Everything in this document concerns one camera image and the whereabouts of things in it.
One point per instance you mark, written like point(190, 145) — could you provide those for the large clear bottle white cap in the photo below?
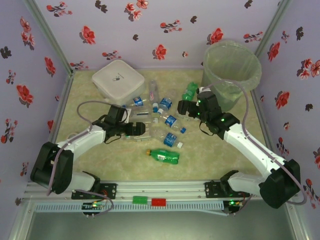
point(150, 125)

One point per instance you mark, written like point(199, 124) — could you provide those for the clear bottle teal strip label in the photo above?
point(141, 114)

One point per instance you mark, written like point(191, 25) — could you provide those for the small clear bottle blue label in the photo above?
point(165, 103)

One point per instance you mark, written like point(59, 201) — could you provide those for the clear Pepsi bottle blue cap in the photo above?
point(138, 100)

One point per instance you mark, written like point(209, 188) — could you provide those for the clear bottle blue label white cap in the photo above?
point(170, 139)

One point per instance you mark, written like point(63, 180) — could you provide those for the clear bottle pink label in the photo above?
point(153, 88)

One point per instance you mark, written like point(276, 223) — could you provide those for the long green bottle white label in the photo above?
point(166, 156)

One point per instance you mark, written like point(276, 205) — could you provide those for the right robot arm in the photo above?
point(250, 147)

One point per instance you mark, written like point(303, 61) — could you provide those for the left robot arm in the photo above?
point(80, 142)

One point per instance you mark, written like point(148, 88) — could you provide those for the grey mesh bin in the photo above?
point(233, 100)

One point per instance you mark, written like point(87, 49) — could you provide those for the clear plastic bin liner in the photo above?
point(252, 77)

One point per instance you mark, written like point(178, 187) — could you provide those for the green bottle orange cap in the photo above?
point(190, 91)

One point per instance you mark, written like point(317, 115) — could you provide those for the white square lidded box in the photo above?
point(117, 80)

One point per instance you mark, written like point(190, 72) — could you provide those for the green block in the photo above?
point(140, 199)

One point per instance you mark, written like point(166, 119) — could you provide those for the red block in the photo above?
point(159, 202)

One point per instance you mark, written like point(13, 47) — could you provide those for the small circuit board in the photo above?
point(93, 205)
point(236, 203)

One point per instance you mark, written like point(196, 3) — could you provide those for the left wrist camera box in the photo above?
point(127, 115)

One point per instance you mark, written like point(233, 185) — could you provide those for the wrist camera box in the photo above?
point(203, 90)
point(127, 115)

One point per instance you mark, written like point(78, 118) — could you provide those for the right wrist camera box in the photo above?
point(203, 90)

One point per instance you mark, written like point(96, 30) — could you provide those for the aluminium side rail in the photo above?
point(261, 117)
point(63, 100)

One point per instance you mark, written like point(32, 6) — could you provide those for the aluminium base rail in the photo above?
point(162, 190)

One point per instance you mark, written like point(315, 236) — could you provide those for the aluminium frame post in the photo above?
point(47, 32)
point(273, 25)

